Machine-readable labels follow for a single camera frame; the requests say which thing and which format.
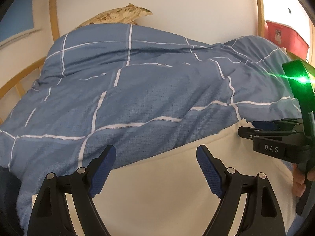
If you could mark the blue wall poster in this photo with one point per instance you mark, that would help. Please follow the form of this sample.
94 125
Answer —
19 14

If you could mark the wooden bed frame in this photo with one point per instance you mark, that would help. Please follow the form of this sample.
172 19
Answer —
54 9

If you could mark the blue checked duvet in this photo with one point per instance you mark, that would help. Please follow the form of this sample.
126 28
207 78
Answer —
137 91

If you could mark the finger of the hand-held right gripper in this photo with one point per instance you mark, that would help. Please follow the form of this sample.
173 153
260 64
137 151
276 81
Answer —
263 124
248 132

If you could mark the dark cloth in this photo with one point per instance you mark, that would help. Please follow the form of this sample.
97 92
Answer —
9 196

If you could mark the red storage box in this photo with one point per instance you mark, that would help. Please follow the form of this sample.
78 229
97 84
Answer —
288 35

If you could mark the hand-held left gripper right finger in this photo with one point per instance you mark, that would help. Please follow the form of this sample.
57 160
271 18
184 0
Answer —
209 172

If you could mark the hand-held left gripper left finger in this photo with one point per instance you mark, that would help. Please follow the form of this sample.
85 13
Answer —
103 170

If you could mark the person's right hand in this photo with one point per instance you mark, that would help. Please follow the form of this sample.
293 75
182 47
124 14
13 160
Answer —
299 179

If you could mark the floral patterned pillow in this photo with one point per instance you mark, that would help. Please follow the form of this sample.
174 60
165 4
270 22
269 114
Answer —
115 14

